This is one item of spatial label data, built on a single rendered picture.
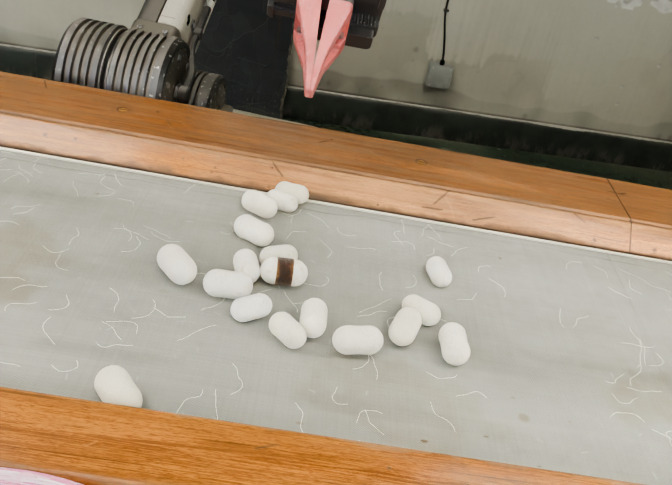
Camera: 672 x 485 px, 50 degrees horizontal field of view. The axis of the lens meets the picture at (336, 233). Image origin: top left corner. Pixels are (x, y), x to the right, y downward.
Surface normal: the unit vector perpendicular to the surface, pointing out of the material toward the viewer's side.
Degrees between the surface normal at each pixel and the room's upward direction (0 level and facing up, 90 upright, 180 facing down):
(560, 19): 90
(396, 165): 0
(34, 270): 0
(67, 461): 0
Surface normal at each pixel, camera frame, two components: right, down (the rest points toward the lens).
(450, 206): 0.09, -0.21
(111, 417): 0.17, -0.83
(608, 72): 0.05, 0.55
